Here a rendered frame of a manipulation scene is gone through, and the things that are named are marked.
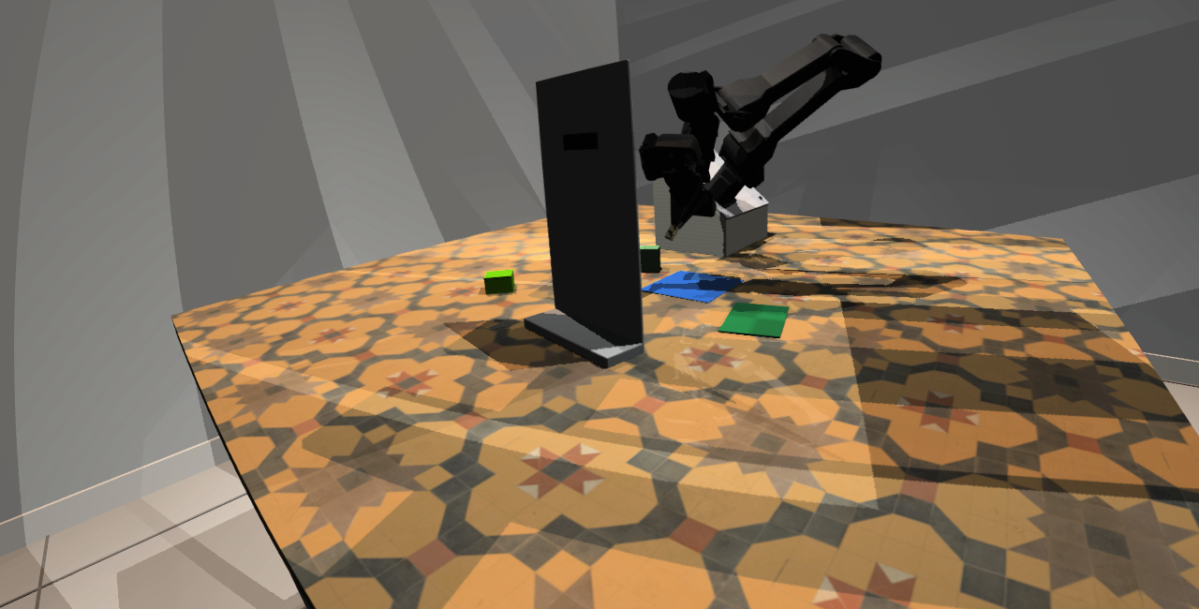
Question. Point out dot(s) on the blue square mat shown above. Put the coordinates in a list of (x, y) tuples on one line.
[(693, 286)]

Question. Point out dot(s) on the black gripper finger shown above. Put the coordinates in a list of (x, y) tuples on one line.
[(684, 187), (699, 201)]

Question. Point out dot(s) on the black panel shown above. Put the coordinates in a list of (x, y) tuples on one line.
[(590, 183)]

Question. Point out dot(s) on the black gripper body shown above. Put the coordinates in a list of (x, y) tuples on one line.
[(693, 152)]

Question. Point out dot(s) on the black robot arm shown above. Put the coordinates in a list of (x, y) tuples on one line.
[(829, 64)]

